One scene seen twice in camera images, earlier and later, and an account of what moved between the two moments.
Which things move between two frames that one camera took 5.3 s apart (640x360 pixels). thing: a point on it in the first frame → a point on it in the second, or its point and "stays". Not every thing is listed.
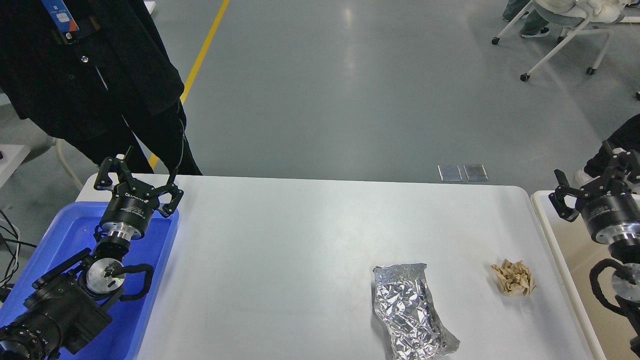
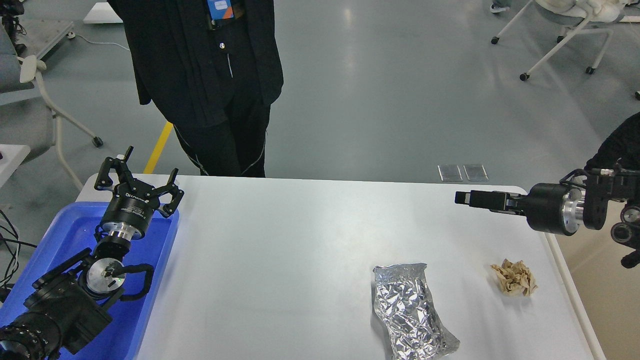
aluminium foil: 404,304 stays
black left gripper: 130,210 stays
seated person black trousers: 627,136 stays
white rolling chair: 582,13 stays
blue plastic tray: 68,233 stays
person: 75,69 → 214,68
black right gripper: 610,208 → 548,207
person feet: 535,25 → 495,9
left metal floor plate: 450,173 stays
